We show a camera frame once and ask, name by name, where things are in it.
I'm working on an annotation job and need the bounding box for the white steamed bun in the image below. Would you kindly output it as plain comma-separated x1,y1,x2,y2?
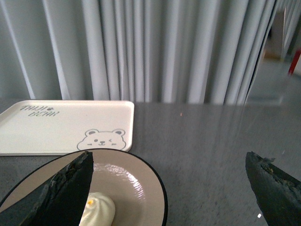
79,192,115,226

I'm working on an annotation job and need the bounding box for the beige plate black rim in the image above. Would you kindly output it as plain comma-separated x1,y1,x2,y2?
0,149,168,226

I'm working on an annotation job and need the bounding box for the white bear print tray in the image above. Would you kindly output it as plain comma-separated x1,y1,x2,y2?
0,100,135,156

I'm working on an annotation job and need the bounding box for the red post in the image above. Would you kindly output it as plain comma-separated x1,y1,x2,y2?
288,48,301,75

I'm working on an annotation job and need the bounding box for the grey pleated curtain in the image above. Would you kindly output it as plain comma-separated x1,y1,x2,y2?
0,0,301,105

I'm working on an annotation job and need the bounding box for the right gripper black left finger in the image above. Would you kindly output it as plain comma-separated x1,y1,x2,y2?
0,152,94,226

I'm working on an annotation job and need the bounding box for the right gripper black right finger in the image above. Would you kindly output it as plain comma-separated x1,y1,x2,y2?
245,152,301,226

